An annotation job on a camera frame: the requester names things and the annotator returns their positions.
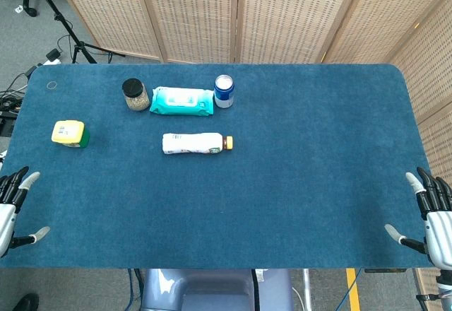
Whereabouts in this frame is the thin blue cable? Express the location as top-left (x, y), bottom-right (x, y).
top-left (337, 268), bottom-right (363, 311)

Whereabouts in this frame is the woven screen panel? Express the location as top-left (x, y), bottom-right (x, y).
top-left (386, 0), bottom-right (452, 123)
top-left (49, 0), bottom-right (165, 61)
top-left (319, 0), bottom-right (452, 65)
top-left (234, 0), bottom-right (357, 65)
top-left (136, 0), bottom-right (243, 64)
top-left (412, 109), bottom-right (452, 311)

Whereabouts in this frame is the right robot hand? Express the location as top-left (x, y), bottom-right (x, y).
top-left (383, 166), bottom-right (452, 271)

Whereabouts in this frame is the white metal table leg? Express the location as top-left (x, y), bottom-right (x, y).
top-left (302, 268), bottom-right (314, 311)

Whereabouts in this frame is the yellow floor tape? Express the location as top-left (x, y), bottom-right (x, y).
top-left (345, 268), bottom-right (362, 311)

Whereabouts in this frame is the green jar yellow lid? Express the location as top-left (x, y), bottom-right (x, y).
top-left (51, 119), bottom-right (90, 148)

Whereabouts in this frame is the black tripod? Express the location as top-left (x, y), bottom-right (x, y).
top-left (30, 0), bottom-right (126, 65)

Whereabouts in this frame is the blue soda can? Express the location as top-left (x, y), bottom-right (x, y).
top-left (213, 74), bottom-right (235, 109)

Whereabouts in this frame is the blue felt table mat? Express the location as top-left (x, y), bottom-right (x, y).
top-left (0, 63), bottom-right (435, 269)

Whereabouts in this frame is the black floor cable tangle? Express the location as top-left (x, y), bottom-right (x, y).
top-left (0, 65), bottom-right (38, 139)

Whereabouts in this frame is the white bottle yellow cap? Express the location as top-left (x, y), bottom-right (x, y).
top-left (162, 132), bottom-right (234, 156)

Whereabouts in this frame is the glass jar black lid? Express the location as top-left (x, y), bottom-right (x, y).
top-left (121, 78), bottom-right (150, 112)

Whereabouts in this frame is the black table control panel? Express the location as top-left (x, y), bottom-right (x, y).
top-left (364, 267), bottom-right (407, 274)

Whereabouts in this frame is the black shoe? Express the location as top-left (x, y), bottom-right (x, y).
top-left (12, 292), bottom-right (40, 311)

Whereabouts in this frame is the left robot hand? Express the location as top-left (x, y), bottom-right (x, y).
top-left (0, 165), bottom-right (51, 258)

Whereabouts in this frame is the teal wet wipes pack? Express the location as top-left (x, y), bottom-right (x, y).
top-left (149, 86), bottom-right (215, 116)

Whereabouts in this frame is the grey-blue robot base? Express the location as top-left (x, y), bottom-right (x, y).
top-left (141, 268), bottom-right (294, 311)

